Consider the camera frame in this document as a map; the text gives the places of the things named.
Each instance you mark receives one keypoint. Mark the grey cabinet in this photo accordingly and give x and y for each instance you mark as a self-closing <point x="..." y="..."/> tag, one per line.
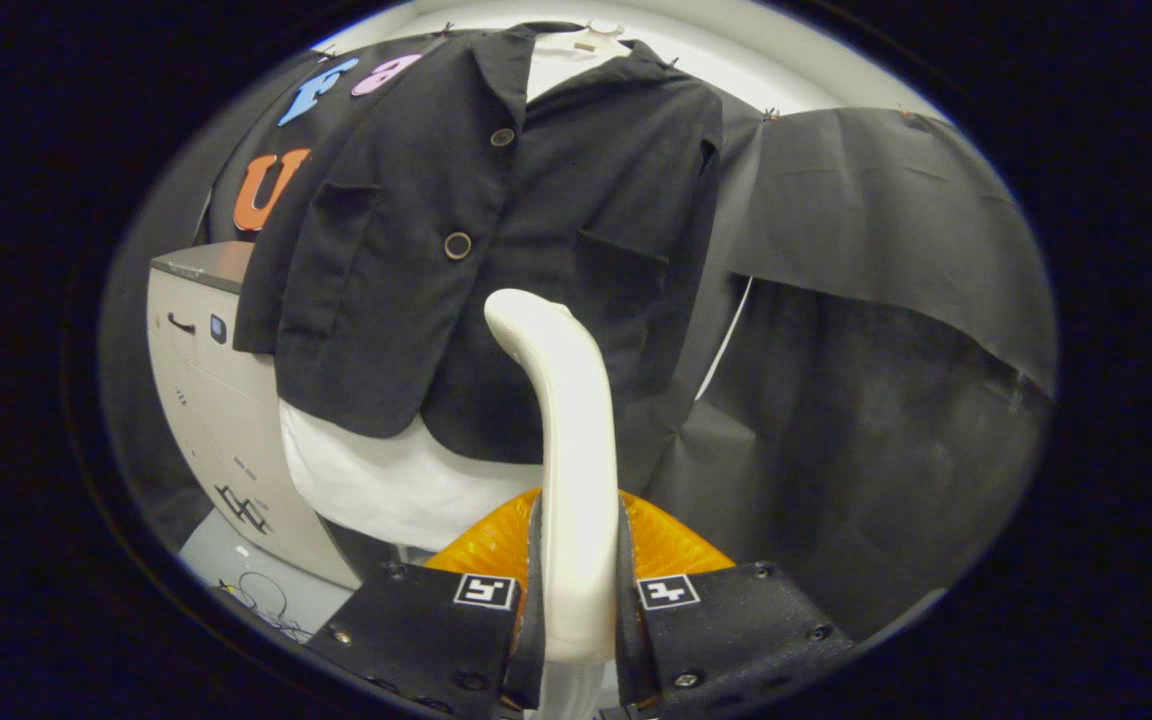
<point x="216" y="420"/>

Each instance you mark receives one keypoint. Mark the white garment steamer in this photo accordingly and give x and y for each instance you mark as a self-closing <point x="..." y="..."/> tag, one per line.
<point x="576" y="440"/>

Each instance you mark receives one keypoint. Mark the black backdrop cloth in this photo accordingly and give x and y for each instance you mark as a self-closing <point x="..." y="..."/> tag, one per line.
<point x="886" y="400"/>

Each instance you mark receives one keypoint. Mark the black button jacket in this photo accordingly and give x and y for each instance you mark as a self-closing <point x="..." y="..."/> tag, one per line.
<point x="386" y="300"/>

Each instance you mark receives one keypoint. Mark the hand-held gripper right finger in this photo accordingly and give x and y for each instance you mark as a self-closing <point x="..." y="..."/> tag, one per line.
<point x="633" y="640"/>

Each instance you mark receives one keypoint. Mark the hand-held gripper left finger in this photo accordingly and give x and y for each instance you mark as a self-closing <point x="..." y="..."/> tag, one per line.
<point x="532" y="640"/>

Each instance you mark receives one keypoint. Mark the white mannequin torso on stand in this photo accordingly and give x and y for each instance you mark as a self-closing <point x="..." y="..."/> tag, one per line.
<point x="386" y="490"/>

